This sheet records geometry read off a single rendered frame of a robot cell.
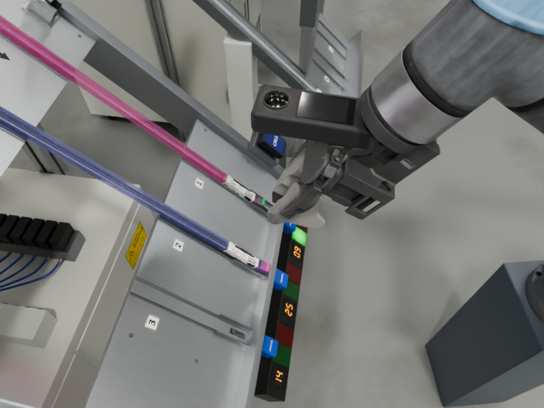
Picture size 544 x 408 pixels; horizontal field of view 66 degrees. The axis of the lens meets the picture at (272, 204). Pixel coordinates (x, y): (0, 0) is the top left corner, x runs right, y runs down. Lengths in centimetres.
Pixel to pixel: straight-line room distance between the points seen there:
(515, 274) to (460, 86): 70
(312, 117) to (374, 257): 119
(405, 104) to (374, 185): 10
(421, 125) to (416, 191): 141
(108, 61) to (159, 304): 37
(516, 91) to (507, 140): 178
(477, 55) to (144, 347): 45
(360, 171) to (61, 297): 61
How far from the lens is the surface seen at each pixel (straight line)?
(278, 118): 39
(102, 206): 93
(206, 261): 61
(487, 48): 32
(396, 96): 35
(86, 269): 86
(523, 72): 34
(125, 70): 69
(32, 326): 79
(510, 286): 99
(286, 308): 71
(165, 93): 69
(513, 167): 202
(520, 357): 101
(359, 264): 152
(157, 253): 57
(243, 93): 100
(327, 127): 39
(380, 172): 43
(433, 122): 36
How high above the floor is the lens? 132
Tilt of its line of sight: 54 degrees down
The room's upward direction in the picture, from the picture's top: straight up
